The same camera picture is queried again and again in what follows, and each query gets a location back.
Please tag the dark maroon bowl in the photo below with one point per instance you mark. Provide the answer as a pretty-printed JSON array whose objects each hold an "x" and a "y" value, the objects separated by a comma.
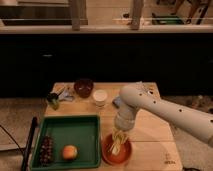
[{"x": 83, "y": 87}]

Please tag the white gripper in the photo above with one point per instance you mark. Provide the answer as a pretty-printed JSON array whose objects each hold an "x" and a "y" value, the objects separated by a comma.
[{"x": 124, "y": 121}]

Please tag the yellow banana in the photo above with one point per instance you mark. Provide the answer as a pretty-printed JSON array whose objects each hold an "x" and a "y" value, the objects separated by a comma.
[{"x": 116, "y": 148}]

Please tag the black pole stand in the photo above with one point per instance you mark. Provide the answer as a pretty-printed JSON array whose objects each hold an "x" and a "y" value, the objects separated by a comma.
[{"x": 28, "y": 146}]

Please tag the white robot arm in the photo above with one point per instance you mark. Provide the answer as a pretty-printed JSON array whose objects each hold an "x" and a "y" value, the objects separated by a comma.
[{"x": 135, "y": 97}]

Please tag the red orange bowl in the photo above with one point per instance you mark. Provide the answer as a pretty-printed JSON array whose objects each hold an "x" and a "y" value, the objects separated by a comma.
[{"x": 115, "y": 155}]

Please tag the green plastic tray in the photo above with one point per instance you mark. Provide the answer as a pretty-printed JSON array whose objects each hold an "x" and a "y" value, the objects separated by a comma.
[{"x": 81, "y": 131}]

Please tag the white cup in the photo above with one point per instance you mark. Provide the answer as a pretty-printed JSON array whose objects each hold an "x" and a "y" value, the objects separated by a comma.
[{"x": 100, "y": 97}]

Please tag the blue sponge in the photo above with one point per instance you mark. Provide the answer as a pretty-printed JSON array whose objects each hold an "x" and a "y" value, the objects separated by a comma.
[{"x": 116, "y": 102}]

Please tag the red yellow apple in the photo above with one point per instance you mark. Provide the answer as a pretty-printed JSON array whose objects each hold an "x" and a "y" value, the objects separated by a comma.
[{"x": 69, "y": 152}]

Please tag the dark grape bunch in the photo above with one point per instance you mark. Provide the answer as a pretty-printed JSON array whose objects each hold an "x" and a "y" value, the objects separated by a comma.
[{"x": 46, "y": 151}]

